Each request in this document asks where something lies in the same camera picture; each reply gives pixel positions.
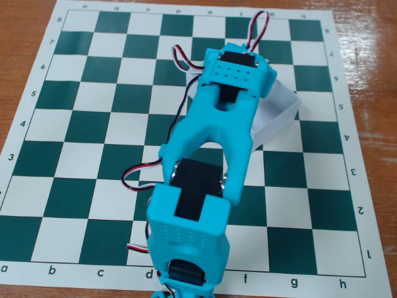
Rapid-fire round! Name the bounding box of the white paper box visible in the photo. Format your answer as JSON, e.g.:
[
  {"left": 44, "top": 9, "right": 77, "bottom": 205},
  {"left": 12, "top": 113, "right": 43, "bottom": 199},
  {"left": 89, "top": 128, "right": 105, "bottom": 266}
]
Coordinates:
[{"left": 184, "top": 60, "right": 302, "bottom": 152}]

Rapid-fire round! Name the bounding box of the green white chessboard mat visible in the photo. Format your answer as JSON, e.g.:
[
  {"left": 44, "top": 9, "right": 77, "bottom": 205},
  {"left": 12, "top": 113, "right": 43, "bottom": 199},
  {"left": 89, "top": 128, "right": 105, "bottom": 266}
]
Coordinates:
[{"left": 0, "top": 0, "right": 390, "bottom": 298}]

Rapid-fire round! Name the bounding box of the red white black servo cable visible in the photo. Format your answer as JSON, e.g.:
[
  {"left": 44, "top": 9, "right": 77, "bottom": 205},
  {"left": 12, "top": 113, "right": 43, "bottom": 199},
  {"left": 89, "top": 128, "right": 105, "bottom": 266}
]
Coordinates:
[
  {"left": 127, "top": 223, "right": 153, "bottom": 254},
  {"left": 246, "top": 11, "right": 270, "bottom": 53},
  {"left": 166, "top": 45, "right": 207, "bottom": 147},
  {"left": 121, "top": 156, "right": 164, "bottom": 193}
]

